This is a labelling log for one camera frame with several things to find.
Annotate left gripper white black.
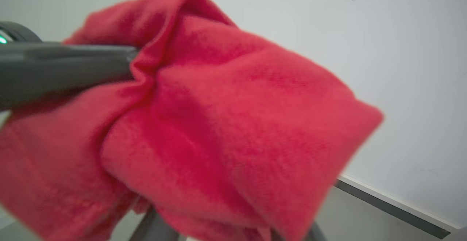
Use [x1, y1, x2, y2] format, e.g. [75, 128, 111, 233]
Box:
[0, 21, 139, 111]

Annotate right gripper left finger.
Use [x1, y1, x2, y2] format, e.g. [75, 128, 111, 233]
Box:
[128, 207, 180, 241]

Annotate dark baseboard strip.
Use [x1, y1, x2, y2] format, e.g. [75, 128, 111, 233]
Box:
[334, 180, 452, 240]

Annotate red and white garment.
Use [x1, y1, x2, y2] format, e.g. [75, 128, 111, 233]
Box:
[0, 0, 384, 241]

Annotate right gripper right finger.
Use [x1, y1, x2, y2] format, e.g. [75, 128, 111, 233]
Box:
[306, 222, 327, 241]

